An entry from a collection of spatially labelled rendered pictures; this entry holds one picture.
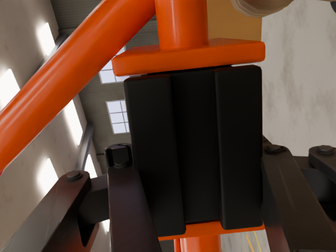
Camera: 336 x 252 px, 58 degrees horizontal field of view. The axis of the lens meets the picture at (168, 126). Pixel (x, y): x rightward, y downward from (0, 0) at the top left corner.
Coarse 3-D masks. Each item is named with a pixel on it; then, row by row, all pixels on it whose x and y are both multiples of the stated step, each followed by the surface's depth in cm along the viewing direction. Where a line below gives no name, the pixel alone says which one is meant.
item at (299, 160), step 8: (264, 136) 15; (264, 144) 14; (296, 160) 12; (304, 160) 12; (304, 168) 12; (312, 168) 12; (304, 176) 12; (312, 176) 12; (320, 176) 12; (312, 184) 12; (320, 184) 12; (328, 184) 12; (320, 192) 12; (328, 192) 12; (320, 200) 12; (328, 200) 12
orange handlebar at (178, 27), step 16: (160, 0) 12; (176, 0) 12; (192, 0) 12; (160, 16) 12; (176, 16) 12; (192, 16) 12; (160, 32) 13; (176, 32) 12; (192, 32) 12; (160, 48) 13; (176, 240) 20; (192, 240) 15; (208, 240) 15
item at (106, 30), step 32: (128, 0) 14; (96, 32) 14; (128, 32) 14; (64, 64) 14; (96, 64) 15; (32, 96) 15; (64, 96) 15; (0, 128) 15; (32, 128) 15; (0, 160) 16
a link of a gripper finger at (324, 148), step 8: (312, 152) 12; (320, 152) 12; (328, 152) 11; (312, 160) 12; (320, 160) 11; (328, 160) 11; (320, 168) 11; (328, 168) 11; (328, 176) 11; (328, 208) 11; (328, 216) 11
